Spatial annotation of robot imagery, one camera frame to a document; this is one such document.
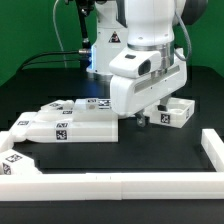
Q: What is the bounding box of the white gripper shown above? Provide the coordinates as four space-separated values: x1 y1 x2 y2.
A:
110 57 187 127

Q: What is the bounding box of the white right fence rail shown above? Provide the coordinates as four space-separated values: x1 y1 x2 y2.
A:
201 129 224 172

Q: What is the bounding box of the white chair seat piece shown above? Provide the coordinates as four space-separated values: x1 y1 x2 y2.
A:
144 97 195 128

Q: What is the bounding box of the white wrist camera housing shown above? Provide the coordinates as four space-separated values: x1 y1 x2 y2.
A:
109 48 162 79

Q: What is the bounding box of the white fence rail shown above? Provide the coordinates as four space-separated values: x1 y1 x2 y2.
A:
0 131 14 154
0 172 224 201
201 129 224 172

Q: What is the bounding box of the white front fence rail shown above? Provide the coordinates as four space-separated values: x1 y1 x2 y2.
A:
0 172 224 201

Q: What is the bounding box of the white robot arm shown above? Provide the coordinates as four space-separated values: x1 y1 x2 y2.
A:
87 0 208 126

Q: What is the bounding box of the white left fence rail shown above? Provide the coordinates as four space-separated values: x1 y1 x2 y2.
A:
0 131 14 154

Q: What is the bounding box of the white thin cable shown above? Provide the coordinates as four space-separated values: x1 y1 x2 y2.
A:
52 0 69 69

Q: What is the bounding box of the black cable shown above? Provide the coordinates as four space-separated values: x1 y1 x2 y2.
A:
16 49 91 73

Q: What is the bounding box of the white flat back plate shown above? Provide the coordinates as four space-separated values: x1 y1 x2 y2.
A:
74 98 111 110

